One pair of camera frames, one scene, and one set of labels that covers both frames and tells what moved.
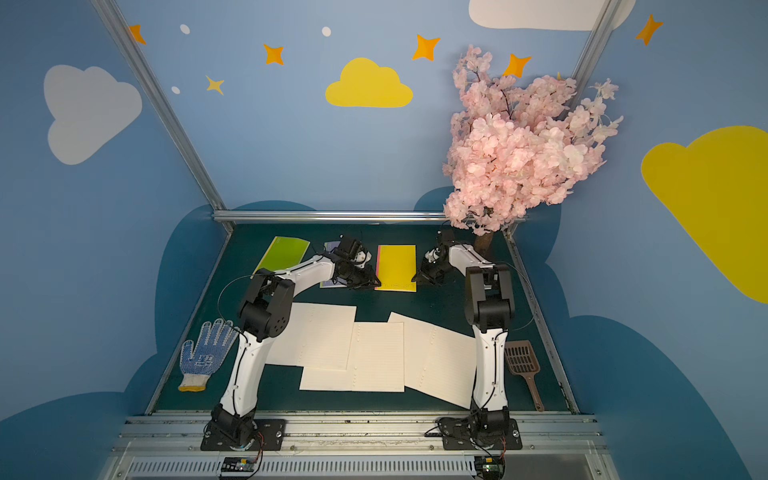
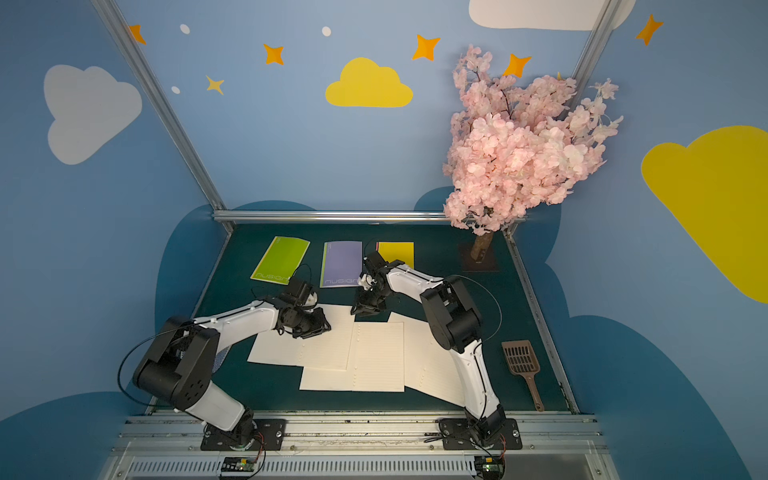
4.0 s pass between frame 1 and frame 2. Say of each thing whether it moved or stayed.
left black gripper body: moved
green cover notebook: stayed
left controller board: stayed
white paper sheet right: stayed
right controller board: stayed
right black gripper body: moved
